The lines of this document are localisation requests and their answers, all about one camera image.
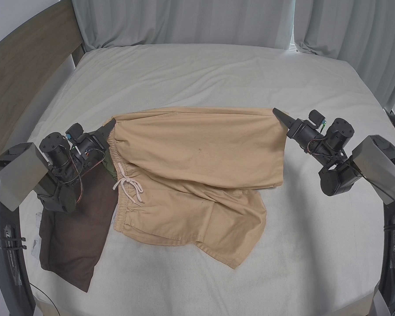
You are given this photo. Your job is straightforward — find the pale green curtain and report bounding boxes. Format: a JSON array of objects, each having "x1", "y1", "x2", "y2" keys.
[
  {"x1": 293, "y1": 0, "x2": 395, "y2": 108},
  {"x1": 67, "y1": 0, "x2": 298, "y2": 52}
]

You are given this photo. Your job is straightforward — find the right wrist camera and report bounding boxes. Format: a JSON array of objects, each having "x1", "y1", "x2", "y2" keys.
[{"x1": 309, "y1": 110, "x2": 327, "y2": 127}]

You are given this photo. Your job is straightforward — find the white garment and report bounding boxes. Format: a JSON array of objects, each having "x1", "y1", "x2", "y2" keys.
[{"x1": 31, "y1": 211, "x2": 43, "y2": 253}]

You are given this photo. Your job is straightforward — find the beige shorts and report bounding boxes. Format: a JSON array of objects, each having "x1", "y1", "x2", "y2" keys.
[{"x1": 105, "y1": 107, "x2": 286, "y2": 270}]

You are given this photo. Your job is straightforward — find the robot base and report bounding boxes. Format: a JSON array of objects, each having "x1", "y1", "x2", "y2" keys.
[{"x1": 370, "y1": 291, "x2": 393, "y2": 316}]

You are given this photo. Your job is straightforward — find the black cable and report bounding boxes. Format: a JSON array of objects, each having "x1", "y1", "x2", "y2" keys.
[{"x1": 30, "y1": 283, "x2": 60, "y2": 316}]

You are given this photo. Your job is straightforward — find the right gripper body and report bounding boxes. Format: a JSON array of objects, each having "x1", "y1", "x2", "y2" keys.
[{"x1": 286, "y1": 119, "x2": 320, "y2": 149}]

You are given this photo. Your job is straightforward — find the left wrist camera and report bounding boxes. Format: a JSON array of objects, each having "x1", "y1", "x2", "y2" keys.
[{"x1": 66, "y1": 123, "x2": 85, "y2": 141}]

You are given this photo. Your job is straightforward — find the green garment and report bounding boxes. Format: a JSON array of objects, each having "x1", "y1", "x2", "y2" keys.
[{"x1": 102, "y1": 148, "x2": 120, "y2": 183}]

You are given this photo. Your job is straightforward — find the bed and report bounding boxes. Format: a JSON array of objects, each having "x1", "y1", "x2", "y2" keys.
[{"x1": 0, "y1": 0, "x2": 395, "y2": 316}]

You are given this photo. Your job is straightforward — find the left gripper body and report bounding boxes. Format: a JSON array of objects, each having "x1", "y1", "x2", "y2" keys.
[{"x1": 74, "y1": 131, "x2": 110, "y2": 169}]

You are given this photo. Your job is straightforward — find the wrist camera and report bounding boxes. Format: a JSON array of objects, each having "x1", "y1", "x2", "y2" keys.
[
  {"x1": 66, "y1": 123, "x2": 85, "y2": 141},
  {"x1": 309, "y1": 110, "x2": 327, "y2": 127}
]

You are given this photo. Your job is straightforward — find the brown garment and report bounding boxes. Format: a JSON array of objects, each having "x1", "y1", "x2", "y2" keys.
[{"x1": 39, "y1": 163, "x2": 119, "y2": 292}]

